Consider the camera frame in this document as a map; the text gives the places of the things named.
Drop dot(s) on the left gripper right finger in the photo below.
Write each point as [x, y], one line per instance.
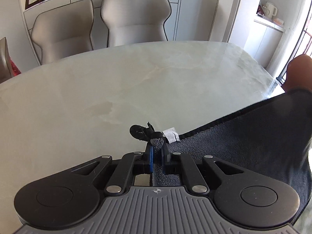
[179, 169]

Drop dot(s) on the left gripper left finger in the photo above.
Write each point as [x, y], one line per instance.
[128, 167]

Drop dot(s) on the grey and blue microfibre towel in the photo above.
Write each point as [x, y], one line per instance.
[254, 161]

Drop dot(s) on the beige dining chair right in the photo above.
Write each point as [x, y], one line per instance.
[135, 21]

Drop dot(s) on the beige dining chair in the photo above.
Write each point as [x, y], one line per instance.
[64, 31]
[135, 21]

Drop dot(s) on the beige dining chair left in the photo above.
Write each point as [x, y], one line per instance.
[64, 31]

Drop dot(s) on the chair with red cloth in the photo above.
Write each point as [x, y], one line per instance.
[8, 69]

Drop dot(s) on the white sideboard cabinet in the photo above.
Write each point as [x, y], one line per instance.
[99, 31]

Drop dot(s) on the white electric kettle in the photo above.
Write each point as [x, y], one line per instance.
[269, 10]

